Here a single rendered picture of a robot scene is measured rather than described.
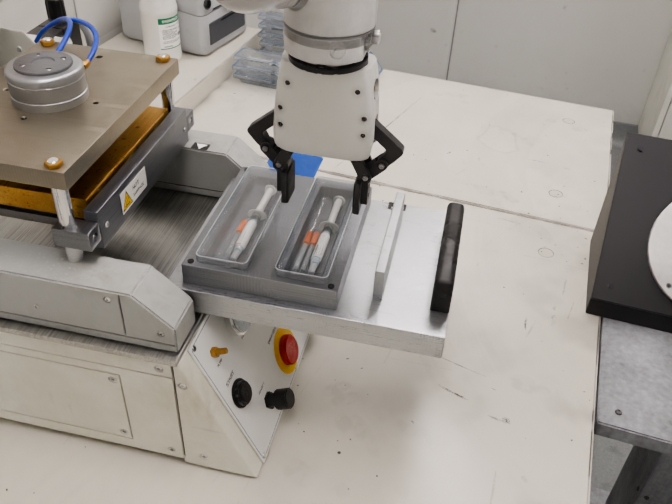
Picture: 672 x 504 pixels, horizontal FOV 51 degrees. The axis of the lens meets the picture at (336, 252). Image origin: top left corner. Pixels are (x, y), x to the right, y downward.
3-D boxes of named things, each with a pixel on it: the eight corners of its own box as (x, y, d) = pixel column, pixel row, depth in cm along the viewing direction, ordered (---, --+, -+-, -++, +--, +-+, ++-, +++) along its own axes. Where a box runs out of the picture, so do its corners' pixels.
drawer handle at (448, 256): (429, 310, 73) (434, 281, 70) (443, 227, 84) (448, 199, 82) (448, 314, 73) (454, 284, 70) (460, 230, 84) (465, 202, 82)
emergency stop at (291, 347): (283, 372, 92) (270, 350, 90) (291, 350, 95) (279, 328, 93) (294, 371, 91) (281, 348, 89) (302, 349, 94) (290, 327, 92)
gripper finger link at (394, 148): (414, 122, 69) (396, 168, 73) (339, 97, 70) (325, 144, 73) (412, 128, 69) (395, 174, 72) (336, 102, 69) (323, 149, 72)
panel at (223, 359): (262, 464, 83) (186, 350, 73) (321, 297, 106) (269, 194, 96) (277, 463, 82) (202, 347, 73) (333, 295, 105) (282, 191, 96)
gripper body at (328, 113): (389, 35, 68) (379, 139, 75) (286, 22, 69) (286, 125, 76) (376, 66, 62) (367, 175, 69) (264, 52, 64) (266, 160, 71)
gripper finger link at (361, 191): (391, 149, 73) (386, 203, 77) (361, 145, 73) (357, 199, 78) (386, 165, 70) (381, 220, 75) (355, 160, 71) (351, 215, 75)
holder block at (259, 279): (183, 282, 75) (180, 263, 73) (243, 182, 90) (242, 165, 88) (336, 310, 72) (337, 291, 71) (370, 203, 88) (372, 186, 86)
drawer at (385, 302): (167, 312, 76) (159, 255, 72) (233, 201, 93) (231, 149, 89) (440, 364, 72) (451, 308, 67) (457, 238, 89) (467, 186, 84)
